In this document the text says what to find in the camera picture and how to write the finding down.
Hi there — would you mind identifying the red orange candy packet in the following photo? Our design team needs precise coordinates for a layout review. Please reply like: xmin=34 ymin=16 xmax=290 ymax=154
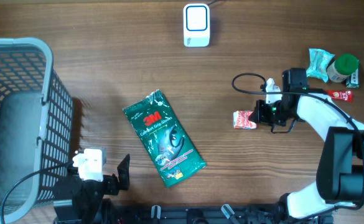
xmin=233 ymin=110 xmax=257 ymax=129

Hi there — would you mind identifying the green 3M gloves bag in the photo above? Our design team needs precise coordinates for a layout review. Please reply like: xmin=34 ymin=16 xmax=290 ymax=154
xmin=123 ymin=90 xmax=207 ymax=188

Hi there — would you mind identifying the teal wet wipes packet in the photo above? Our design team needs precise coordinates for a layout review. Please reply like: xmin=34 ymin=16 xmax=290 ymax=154
xmin=306 ymin=49 xmax=335 ymax=83

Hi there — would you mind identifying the red Nescafe stick sachet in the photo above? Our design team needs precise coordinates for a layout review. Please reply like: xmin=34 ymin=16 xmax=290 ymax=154
xmin=326 ymin=90 xmax=353 ymax=103

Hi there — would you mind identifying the green lid jar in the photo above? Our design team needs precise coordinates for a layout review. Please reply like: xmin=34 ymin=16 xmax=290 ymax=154
xmin=326 ymin=54 xmax=359 ymax=83

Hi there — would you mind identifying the green white small box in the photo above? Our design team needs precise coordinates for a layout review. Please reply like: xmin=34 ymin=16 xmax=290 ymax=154
xmin=345 ymin=62 xmax=360 ymax=88

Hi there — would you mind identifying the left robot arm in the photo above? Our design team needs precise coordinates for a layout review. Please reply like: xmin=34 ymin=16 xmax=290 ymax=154
xmin=53 ymin=155 xmax=130 ymax=223

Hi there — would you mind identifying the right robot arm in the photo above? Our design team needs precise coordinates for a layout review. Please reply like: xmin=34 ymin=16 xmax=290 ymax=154
xmin=249 ymin=68 xmax=364 ymax=223

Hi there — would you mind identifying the white barcode scanner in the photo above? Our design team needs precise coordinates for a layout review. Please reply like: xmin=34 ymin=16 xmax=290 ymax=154
xmin=183 ymin=3 xmax=210 ymax=47

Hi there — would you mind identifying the grey plastic basket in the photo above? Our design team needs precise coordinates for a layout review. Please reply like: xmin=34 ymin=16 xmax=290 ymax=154
xmin=0 ymin=37 xmax=74 ymax=223

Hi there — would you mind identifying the black right camera cable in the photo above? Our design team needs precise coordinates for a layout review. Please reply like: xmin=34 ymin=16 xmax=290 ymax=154
xmin=231 ymin=72 xmax=364 ymax=212

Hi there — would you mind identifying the black camera cable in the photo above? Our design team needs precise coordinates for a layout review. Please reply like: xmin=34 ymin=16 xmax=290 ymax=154
xmin=0 ymin=160 xmax=75 ymax=224
xmin=231 ymin=72 xmax=364 ymax=212

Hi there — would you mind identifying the black left camera cable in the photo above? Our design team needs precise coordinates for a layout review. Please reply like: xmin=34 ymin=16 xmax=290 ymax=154
xmin=0 ymin=160 xmax=75 ymax=224

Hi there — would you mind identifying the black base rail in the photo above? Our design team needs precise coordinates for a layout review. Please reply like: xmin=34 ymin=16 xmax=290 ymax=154
xmin=52 ymin=202 xmax=335 ymax=224

